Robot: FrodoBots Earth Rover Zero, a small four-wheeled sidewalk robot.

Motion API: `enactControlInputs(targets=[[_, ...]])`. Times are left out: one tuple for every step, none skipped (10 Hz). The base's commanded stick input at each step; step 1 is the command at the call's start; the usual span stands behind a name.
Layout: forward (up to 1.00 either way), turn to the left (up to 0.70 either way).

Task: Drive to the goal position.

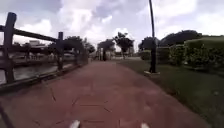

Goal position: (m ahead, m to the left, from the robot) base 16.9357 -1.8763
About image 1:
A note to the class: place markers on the dark lamp post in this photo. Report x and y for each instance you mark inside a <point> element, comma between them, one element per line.
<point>153,43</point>

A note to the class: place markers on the grass strip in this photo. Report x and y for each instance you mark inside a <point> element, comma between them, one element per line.
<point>193,90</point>

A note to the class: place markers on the dark wooden rail fence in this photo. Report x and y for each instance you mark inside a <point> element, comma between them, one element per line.
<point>10,50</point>

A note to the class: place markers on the group of dark trees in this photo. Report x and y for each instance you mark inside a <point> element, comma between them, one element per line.
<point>123,41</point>

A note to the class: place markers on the water channel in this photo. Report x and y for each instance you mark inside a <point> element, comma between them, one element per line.
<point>26,71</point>

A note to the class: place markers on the red stone paved path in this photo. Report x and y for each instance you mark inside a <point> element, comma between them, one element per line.
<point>103,93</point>

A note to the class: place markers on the buildings beyond the water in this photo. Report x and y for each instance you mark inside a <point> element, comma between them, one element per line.
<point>33,50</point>

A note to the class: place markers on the robot's own part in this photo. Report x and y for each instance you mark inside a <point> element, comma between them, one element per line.
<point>144,125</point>
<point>74,124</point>

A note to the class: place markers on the green hedge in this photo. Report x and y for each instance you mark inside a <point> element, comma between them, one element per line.
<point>196,53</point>

